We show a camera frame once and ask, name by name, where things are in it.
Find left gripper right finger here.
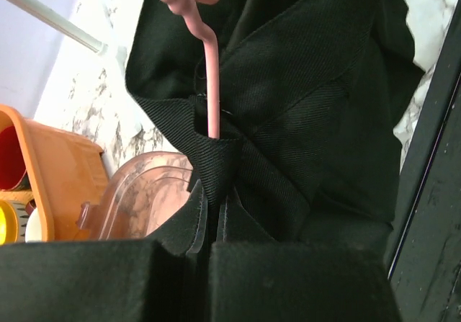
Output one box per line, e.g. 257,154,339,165
216,187,276,243

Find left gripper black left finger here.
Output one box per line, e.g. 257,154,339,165
146,180,208,254

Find black garment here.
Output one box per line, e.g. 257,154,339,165
125,0,423,241

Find pink wire hanger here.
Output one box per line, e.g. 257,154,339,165
160,0,220,139

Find clear pink plastic basket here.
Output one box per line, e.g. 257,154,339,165
76,151,193,241

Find orange plastic bin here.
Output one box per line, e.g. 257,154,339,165
1,105,108,241

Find white bowl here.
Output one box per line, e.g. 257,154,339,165
24,209,43,243

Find yellow bowl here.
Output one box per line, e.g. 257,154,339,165
0,200,19,245

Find dark red cup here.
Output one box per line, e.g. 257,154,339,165
0,126,31,192

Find black mounting bar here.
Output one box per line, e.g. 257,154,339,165
385,11,460,321

